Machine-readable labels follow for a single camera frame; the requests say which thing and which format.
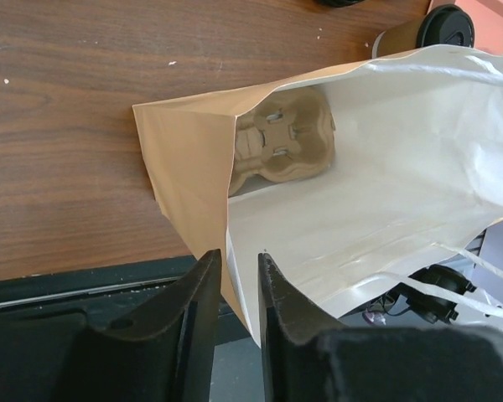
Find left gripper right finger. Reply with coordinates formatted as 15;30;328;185
258;253;503;401

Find brown paper bag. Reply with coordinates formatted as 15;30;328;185
133;45;503;341

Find stack of black lids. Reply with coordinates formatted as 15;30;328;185
316;0;364;8

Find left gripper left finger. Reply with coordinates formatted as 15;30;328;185
0;250;221;401

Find single cardboard cup carrier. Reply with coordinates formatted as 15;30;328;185
228;86;335;196

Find pink plastic tray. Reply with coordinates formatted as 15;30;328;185
428;0;503;55

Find black coffee cup lid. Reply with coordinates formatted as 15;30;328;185
416;4;474;48

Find brown paper coffee cup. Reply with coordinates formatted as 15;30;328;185
371;18;423;59

